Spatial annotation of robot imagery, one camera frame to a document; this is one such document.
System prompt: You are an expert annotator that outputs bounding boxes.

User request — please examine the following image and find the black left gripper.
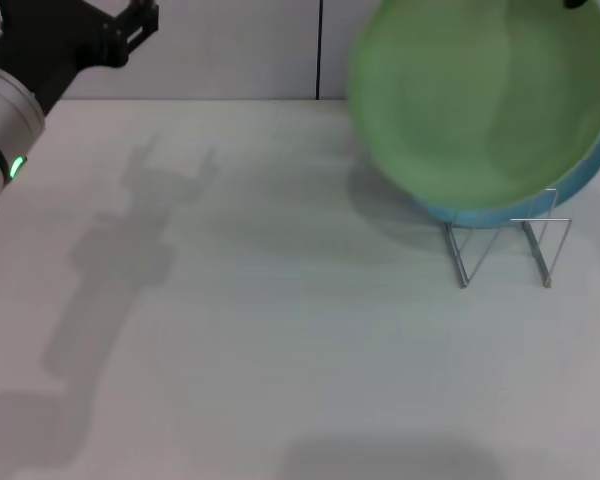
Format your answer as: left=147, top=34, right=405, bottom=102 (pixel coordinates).
left=0, top=0, right=160, bottom=117

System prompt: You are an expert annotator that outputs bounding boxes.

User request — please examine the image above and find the green round plate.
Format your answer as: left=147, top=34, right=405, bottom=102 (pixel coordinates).
left=344, top=0, right=600, bottom=212

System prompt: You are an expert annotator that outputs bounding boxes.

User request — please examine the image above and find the blue round plate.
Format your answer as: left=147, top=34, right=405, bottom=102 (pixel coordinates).
left=413, top=110, right=600, bottom=232

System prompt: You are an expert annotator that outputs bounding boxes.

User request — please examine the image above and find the silver wire plate rack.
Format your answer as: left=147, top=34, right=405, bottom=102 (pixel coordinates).
left=443, top=188, right=574, bottom=290

